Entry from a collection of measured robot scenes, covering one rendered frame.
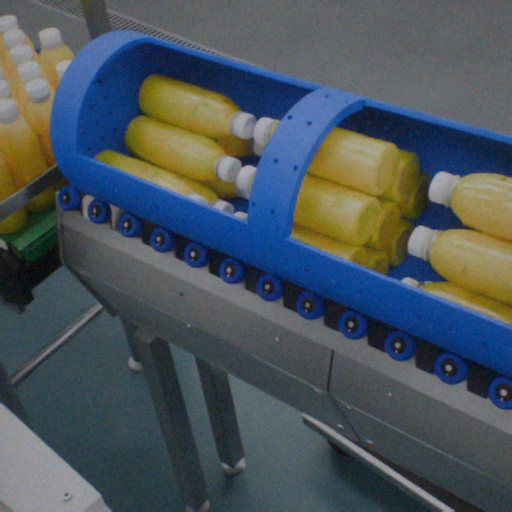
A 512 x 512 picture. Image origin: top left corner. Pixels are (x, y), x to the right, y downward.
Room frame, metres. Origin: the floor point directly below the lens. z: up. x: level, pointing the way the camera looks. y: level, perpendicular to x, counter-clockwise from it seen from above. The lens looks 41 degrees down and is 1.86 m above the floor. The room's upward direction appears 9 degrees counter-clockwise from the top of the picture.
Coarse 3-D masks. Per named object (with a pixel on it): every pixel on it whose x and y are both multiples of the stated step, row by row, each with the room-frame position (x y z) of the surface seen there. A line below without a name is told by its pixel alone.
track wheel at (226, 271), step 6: (228, 258) 1.02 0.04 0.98; (234, 258) 1.01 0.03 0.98; (222, 264) 1.02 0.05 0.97; (228, 264) 1.01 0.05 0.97; (234, 264) 1.00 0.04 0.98; (240, 264) 1.00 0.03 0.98; (222, 270) 1.01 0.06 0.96; (228, 270) 1.00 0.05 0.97; (234, 270) 1.00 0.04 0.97; (240, 270) 0.99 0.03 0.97; (246, 270) 1.00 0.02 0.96; (222, 276) 1.00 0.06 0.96; (228, 276) 1.00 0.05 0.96; (234, 276) 0.99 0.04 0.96; (240, 276) 0.99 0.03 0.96; (228, 282) 0.99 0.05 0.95; (234, 282) 0.99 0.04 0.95
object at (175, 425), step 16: (144, 336) 1.23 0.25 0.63; (144, 352) 1.22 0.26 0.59; (160, 352) 1.22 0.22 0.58; (144, 368) 1.23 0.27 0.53; (160, 368) 1.21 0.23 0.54; (160, 384) 1.21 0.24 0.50; (176, 384) 1.23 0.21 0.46; (160, 400) 1.22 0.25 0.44; (176, 400) 1.23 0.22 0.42; (160, 416) 1.23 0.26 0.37; (176, 416) 1.22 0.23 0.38; (176, 432) 1.21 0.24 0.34; (176, 448) 1.21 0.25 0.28; (192, 448) 1.23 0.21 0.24; (176, 464) 1.23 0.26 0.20; (192, 464) 1.22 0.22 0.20; (176, 480) 1.24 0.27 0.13; (192, 480) 1.22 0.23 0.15; (192, 496) 1.21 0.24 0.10; (208, 496) 1.24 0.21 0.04
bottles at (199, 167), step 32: (128, 128) 1.25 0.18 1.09; (160, 128) 1.22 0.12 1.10; (128, 160) 1.17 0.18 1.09; (160, 160) 1.19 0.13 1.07; (192, 160) 1.14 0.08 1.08; (224, 160) 1.13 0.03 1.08; (192, 192) 1.10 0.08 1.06; (224, 192) 1.16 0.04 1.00; (416, 192) 0.98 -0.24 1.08; (384, 224) 0.93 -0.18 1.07; (352, 256) 0.86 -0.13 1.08; (384, 256) 0.92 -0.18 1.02; (448, 288) 0.77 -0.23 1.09
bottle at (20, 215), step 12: (0, 156) 1.29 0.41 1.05; (0, 168) 1.28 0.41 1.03; (0, 180) 1.28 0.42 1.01; (12, 180) 1.30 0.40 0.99; (0, 192) 1.27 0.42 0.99; (12, 192) 1.29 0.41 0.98; (12, 216) 1.27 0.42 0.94; (24, 216) 1.29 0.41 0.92; (0, 228) 1.27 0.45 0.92; (12, 228) 1.27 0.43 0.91
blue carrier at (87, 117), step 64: (128, 64) 1.33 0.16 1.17; (192, 64) 1.33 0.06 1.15; (64, 128) 1.18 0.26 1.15; (320, 128) 0.95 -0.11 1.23; (384, 128) 1.08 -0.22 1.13; (448, 128) 0.98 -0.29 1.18; (128, 192) 1.08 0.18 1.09; (256, 192) 0.93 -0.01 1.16; (256, 256) 0.92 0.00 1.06; (320, 256) 0.84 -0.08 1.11; (384, 320) 0.79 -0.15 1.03; (448, 320) 0.71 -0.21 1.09
